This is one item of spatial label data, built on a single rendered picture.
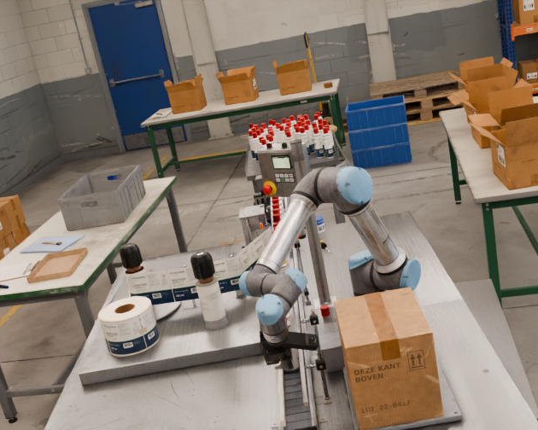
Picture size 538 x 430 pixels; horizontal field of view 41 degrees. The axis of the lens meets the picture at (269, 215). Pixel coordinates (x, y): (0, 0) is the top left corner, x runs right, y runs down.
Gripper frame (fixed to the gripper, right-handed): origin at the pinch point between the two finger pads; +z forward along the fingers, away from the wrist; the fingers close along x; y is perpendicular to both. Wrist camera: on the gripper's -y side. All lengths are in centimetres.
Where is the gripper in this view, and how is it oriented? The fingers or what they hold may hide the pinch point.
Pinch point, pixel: (292, 365)
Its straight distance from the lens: 233.7
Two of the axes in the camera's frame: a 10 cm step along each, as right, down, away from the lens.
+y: -9.8, 1.8, 0.5
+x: 1.0, 7.4, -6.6
